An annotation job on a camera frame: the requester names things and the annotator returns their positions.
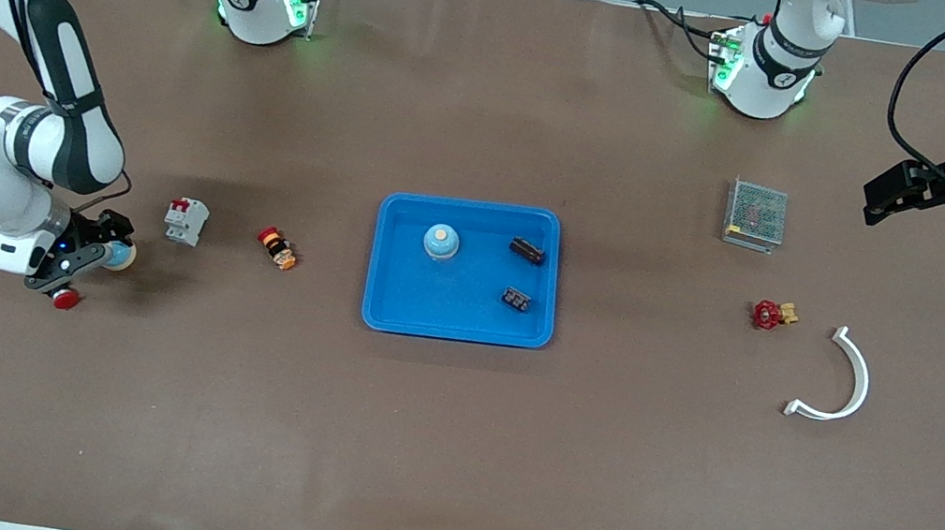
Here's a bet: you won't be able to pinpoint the light blue service bell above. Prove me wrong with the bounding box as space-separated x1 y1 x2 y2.
102 238 140 276
421 220 465 265

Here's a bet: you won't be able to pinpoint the blue plastic tray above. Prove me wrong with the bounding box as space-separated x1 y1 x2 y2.
359 184 573 359

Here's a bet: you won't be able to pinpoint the white circuit breaker red switches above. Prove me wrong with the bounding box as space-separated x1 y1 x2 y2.
159 195 213 250

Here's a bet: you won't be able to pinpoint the metal mesh power supply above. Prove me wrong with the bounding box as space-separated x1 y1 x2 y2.
719 176 793 257

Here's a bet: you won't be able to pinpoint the brown table mat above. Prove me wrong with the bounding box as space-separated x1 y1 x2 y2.
0 0 945 530

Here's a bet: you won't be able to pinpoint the orange emergency stop switch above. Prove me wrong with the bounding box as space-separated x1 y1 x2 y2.
252 225 303 274

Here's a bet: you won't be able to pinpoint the white curved plastic bracket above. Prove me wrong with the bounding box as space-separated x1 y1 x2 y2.
781 318 879 429

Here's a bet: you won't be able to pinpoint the black left arm base cable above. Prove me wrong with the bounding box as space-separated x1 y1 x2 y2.
628 0 733 65

